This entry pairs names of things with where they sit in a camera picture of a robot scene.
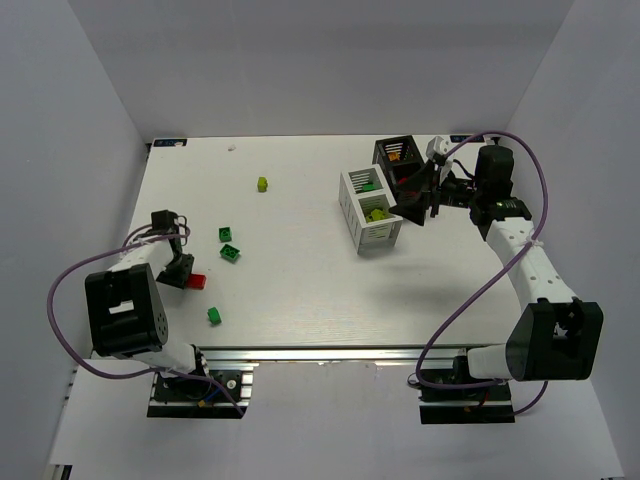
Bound black slotted container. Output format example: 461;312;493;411
372;135;425;202

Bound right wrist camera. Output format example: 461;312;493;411
425;136;452;168

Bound blue label sticker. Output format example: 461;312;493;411
152;138;187;148
449;134;485;144

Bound right blue label sticker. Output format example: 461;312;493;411
449;134;485;144

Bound green small lego cube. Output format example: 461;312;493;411
220;244;240;263

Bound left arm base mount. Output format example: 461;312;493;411
147;362;255;419

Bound green square lego brick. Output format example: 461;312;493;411
218;227;233;243

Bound lime green lego plate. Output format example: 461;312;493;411
365;208;388;223

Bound small green lego brick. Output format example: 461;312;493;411
207;307;222;325

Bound left blue label sticker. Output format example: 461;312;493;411
152;138;187;148

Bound lime small lego brick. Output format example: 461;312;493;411
257;177;268;193

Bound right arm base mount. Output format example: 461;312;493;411
407;356;515;425

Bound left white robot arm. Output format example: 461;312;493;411
85;210;206;375

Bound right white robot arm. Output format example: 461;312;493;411
390;143;604;390

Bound white slotted container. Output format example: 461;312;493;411
338;165;403;255

